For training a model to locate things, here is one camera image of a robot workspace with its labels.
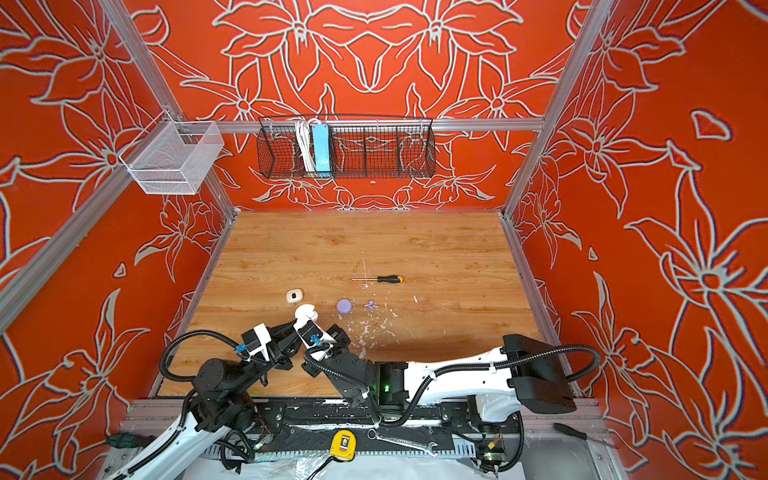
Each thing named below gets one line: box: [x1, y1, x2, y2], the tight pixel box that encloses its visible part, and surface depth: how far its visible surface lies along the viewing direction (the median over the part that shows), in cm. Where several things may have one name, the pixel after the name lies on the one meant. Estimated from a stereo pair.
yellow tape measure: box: [330, 429, 357, 461], surface depth 70 cm
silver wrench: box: [367, 429, 438, 457], surface depth 71 cm
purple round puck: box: [336, 298, 352, 314], surface depth 94 cm
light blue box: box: [312, 124, 331, 178], surface depth 91 cm
